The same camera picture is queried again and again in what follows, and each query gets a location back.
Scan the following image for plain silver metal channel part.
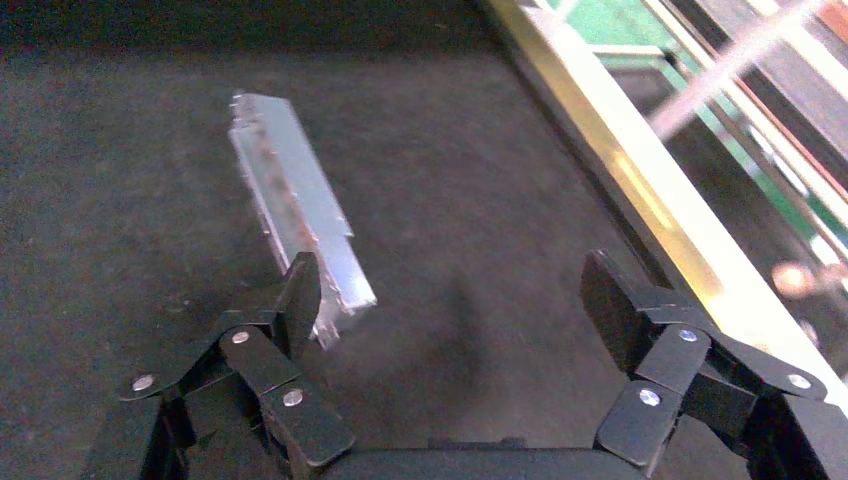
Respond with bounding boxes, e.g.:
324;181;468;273
227;91;379;352

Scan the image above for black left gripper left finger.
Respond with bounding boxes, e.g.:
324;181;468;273
115;251;357;469

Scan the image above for white tube railing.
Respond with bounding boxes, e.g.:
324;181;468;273
645;0;831;142

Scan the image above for black tray mat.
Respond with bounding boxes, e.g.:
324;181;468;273
0;0;731;480

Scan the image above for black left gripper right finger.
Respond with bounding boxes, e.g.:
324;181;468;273
580;248;829;470

